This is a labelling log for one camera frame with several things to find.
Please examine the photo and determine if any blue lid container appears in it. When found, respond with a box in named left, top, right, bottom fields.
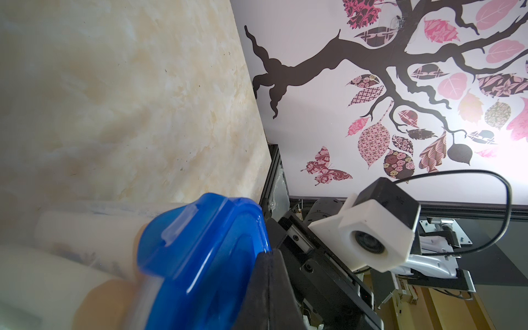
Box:
left=1, top=193, right=270, bottom=329

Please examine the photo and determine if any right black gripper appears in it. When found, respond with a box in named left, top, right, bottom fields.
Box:
left=266, top=198, right=384, bottom=329

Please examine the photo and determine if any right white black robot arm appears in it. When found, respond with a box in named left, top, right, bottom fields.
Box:
left=263, top=195, right=474, bottom=329

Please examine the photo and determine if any black base frame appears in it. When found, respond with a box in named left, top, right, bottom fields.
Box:
left=259, top=144, right=528, bottom=290

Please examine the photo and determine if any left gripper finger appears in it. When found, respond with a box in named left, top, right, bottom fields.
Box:
left=232, top=249, right=306, bottom=330

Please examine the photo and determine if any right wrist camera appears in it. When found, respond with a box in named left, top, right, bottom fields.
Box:
left=309, top=192, right=417, bottom=272

